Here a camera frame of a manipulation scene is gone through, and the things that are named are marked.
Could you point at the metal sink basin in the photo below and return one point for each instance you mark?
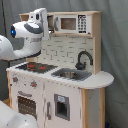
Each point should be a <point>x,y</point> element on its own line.
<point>72,74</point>

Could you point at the white fridge door with dispenser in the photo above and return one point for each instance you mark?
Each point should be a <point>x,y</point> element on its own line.
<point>63,106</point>

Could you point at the left red stove knob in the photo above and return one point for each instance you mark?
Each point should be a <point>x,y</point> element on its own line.
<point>15,79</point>

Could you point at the wooden toy kitchen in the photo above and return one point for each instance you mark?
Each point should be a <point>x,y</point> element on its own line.
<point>61,50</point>

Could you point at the right red stove knob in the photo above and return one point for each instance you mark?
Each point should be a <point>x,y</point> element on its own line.
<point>33,84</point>

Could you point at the black toy faucet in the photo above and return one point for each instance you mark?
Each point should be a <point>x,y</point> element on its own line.
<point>81,64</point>

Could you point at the black stove top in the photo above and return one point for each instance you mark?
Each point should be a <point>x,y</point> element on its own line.
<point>36,67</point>

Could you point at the oven door with window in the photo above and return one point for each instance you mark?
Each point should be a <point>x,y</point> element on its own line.
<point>26,104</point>

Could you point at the white microwave door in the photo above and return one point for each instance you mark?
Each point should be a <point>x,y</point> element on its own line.
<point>72,24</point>

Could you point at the red stove knob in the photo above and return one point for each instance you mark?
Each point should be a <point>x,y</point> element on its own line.
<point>33,84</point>
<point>15,79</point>

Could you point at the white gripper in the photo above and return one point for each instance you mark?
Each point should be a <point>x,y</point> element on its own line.
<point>39,16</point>

